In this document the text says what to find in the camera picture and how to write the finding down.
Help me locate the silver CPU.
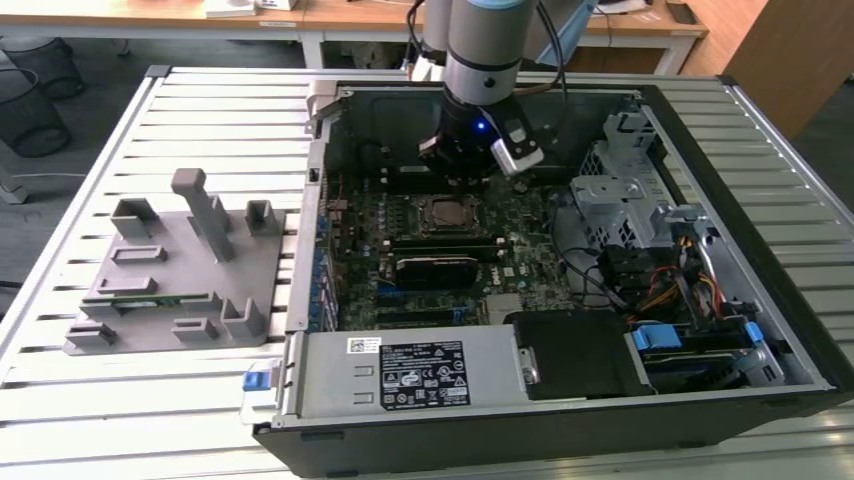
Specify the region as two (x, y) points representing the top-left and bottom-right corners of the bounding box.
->
(431, 199), (473, 225)

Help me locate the grey parts rack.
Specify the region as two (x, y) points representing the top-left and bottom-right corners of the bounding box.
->
(63, 168), (287, 357)

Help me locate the grey power supply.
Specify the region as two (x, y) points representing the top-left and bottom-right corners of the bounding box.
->
(293, 329), (535, 419)

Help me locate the green motherboard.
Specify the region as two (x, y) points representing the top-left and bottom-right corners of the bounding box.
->
(323, 172), (575, 331)

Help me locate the white book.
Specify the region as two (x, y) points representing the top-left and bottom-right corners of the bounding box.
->
(204, 0), (261, 20)

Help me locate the wooden cabinet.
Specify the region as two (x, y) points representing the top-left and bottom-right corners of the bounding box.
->
(680, 0), (854, 141)

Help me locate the grey stand foot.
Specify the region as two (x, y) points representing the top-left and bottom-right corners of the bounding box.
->
(0, 164), (32, 205)

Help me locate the coloured wire bundle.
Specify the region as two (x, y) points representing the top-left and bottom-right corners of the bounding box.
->
(626, 234), (729, 326)

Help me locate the metal socket cover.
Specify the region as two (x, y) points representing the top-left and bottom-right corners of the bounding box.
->
(417, 194), (486, 234)

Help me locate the CPU socket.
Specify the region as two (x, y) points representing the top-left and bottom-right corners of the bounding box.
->
(413, 192), (493, 237)

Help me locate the black PC case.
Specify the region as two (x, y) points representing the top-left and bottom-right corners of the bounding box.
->
(251, 74), (854, 479)

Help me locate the black mesh waste bin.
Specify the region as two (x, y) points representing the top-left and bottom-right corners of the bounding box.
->
(0, 67), (72, 159)
(0, 37), (88, 101)

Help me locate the black graphics card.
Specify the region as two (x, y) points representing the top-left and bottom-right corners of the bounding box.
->
(393, 255), (481, 291)

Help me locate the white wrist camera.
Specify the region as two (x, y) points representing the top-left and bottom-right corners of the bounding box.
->
(489, 107), (546, 176)

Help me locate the silver drive cage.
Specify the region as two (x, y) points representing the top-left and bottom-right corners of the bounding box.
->
(570, 112), (676, 251)

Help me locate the green RAM stick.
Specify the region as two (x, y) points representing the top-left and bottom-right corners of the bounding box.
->
(112, 294), (208, 307)

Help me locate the black installed RAM stick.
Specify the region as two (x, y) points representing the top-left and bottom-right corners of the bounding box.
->
(393, 246), (501, 260)
(391, 237), (497, 250)

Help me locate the blue case latch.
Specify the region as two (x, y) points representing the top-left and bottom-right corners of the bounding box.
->
(243, 367), (279, 391)

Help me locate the wooden desk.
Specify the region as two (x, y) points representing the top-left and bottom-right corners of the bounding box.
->
(0, 0), (710, 76)

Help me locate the silver chipset heatsink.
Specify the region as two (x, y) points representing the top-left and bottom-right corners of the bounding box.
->
(486, 294), (526, 324)

